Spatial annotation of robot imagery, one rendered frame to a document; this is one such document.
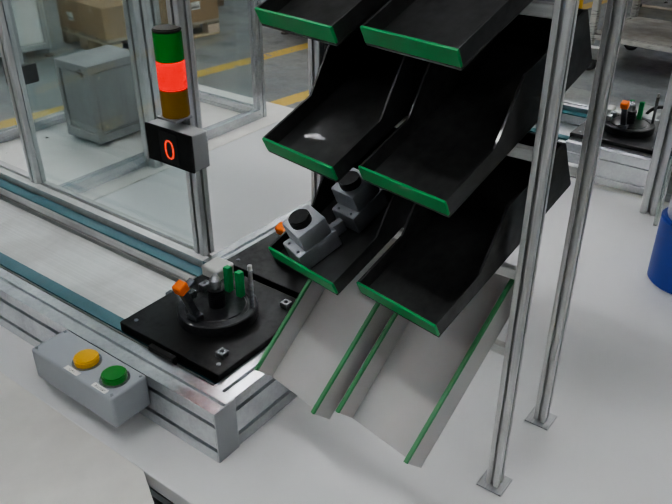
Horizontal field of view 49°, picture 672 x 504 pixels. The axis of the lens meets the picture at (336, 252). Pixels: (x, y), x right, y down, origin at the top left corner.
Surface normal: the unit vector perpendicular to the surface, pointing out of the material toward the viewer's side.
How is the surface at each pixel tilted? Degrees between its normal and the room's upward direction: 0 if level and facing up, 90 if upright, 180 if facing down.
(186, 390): 0
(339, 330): 45
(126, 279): 0
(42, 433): 0
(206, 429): 90
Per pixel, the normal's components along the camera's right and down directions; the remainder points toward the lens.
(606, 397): 0.00, -0.86
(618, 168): -0.60, 0.41
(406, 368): -0.52, -0.36
